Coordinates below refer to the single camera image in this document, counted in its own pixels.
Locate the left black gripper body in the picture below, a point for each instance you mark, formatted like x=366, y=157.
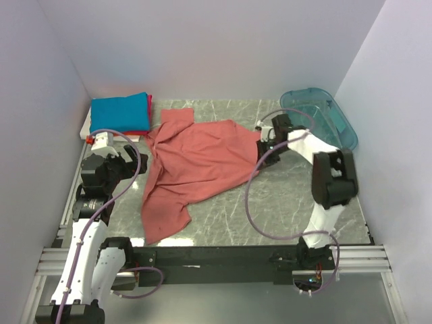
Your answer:
x=118, y=170

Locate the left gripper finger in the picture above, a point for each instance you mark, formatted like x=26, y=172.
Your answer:
x=128, y=155
x=141, y=164

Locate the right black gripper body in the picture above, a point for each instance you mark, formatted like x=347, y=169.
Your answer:
x=266, y=146

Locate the salmon pink t shirt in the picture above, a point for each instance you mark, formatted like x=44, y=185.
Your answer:
x=191, y=163

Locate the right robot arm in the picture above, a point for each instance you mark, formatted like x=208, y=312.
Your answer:
x=334, y=180

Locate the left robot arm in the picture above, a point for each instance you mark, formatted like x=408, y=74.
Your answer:
x=93, y=260

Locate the white board under stack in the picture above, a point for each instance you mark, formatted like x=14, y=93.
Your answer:
x=85, y=131

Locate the folded orange t shirt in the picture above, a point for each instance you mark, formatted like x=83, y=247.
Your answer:
x=118, y=134

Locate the folded blue t shirt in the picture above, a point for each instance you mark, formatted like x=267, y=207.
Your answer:
x=110, y=113

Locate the folded magenta t shirt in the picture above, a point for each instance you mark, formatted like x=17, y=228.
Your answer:
x=140, y=113

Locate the teal plastic bin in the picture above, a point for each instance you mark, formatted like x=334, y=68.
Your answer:
x=331, y=125

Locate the black base beam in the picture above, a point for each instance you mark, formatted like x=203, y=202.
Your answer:
x=230, y=264

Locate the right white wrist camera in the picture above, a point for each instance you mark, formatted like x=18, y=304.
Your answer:
x=267, y=133

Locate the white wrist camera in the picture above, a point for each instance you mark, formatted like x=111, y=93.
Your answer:
x=267, y=133
x=102, y=145

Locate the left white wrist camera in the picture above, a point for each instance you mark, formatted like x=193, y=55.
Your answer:
x=102, y=145

